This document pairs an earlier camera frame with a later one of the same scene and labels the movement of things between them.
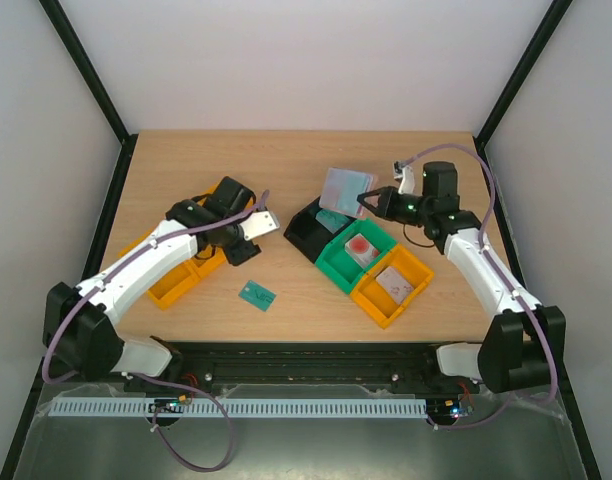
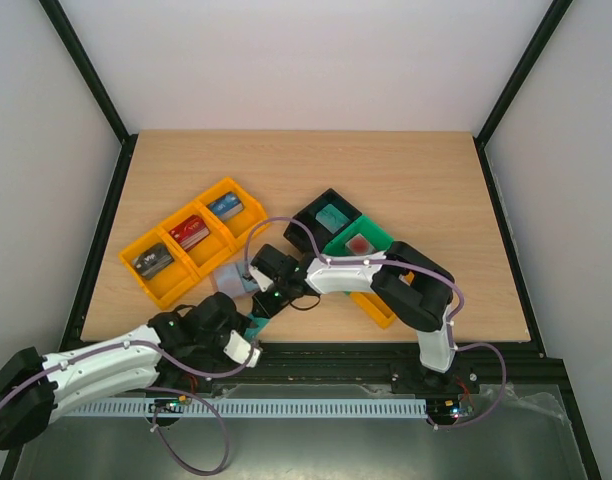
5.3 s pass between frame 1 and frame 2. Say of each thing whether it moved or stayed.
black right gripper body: moved
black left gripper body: moved
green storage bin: stayed
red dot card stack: stayed
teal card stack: stayed
